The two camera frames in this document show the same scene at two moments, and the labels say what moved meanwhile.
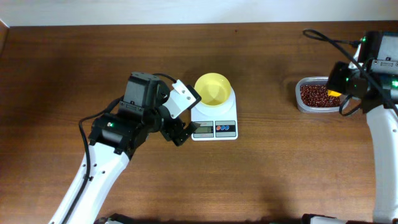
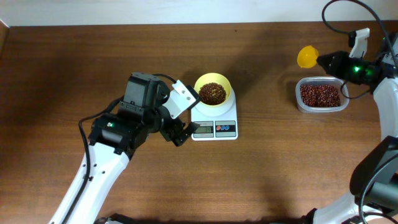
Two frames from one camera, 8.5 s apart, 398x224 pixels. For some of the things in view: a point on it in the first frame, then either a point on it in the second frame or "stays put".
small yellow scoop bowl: (333, 93) to (307, 56)
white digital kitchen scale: (217, 122) stays put
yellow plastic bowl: (214, 88) stays put
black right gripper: (337, 68) to (339, 57)
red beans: (317, 96) stays put
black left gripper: (170, 134) stays put
